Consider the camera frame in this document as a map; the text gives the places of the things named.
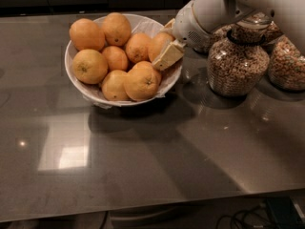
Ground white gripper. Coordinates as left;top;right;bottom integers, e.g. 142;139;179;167
152;1;210;71

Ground orange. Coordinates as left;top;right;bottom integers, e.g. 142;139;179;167
124;68;159;101
125;32;152;63
69;18;105;51
101;70;130;101
72;49;109;85
148;32;174;62
132;61;162;84
101;12;132;47

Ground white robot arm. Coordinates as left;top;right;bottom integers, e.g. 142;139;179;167
152;0;305;71

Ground white bowl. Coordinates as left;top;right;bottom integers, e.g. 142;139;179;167
65;13;182;109

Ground orange centre small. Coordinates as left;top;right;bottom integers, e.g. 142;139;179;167
102;46;129;72

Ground black box under table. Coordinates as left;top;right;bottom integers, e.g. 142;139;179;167
265;197;305;229

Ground black cables under table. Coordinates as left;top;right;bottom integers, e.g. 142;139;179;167
215;204;275;229

